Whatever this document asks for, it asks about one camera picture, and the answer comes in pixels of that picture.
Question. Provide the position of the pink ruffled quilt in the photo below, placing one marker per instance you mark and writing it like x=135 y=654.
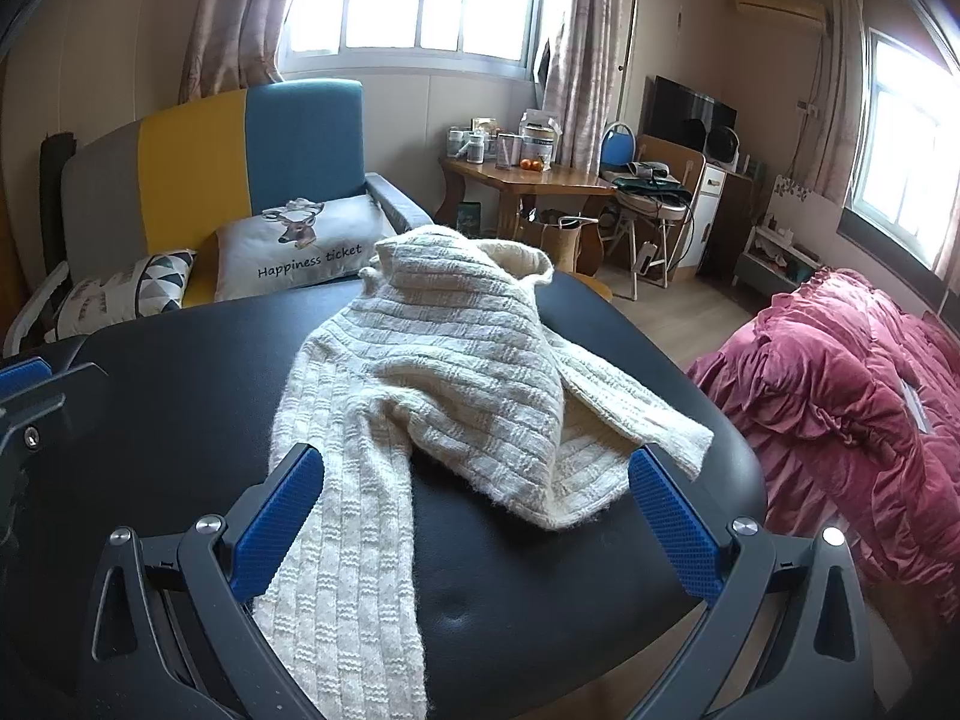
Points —
x=840 y=427

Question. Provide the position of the small window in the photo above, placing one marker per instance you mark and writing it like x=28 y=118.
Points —
x=907 y=142

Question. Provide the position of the wooden desk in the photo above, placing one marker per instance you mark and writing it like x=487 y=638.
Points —
x=525 y=180

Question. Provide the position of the white air conditioner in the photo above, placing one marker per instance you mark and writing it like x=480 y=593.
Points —
x=780 y=9

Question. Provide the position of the beige floral curtain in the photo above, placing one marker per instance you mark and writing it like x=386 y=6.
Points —
x=840 y=90
x=577 y=52
x=240 y=15

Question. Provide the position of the cream knit sweater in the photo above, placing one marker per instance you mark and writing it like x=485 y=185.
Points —
x=420 y=360

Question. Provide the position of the dark wooden cabinet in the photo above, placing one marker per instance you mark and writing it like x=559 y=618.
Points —
x=739 y=225

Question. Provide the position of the clear glass jar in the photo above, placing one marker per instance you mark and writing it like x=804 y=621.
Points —
x=509 y=151

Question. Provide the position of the large clear plastic jar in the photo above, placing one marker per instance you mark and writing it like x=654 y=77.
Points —
x=540 y=136

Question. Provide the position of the green package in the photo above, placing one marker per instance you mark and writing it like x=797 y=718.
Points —
x=470 y=217

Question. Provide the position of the deer print pillow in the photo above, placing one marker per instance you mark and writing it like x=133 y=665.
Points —
x=337 y=236

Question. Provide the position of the white low shelf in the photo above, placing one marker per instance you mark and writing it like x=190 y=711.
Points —
x=780 y=240

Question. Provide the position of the black television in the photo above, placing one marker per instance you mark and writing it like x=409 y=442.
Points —
x=682 y=112

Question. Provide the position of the metal pole stand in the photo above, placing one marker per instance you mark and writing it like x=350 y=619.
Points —
x=624 y=52

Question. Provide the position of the blue folding chair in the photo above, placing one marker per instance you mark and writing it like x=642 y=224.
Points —
x=619 y=146

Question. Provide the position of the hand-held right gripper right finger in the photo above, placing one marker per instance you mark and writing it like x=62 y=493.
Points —
x=675 y=532

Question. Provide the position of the grey yellow blue sofa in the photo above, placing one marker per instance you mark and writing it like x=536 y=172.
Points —
x=300 y=142

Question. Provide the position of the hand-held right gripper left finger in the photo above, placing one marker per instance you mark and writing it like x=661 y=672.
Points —
x=277 y=517

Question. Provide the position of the tan tote bag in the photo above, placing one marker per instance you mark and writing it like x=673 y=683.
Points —
x=559 y=240

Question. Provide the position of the triangle pattern pillow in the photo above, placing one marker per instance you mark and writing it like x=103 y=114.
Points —
x=150 y=289

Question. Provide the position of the round wooden stool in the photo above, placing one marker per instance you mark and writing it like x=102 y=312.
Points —
x=598 y=287

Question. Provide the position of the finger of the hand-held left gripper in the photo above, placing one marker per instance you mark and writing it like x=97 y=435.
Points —
x=45 y=420
x=22 y=379

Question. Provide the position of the brown cardboard sheet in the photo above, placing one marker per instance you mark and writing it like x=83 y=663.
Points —
x=671 y=154

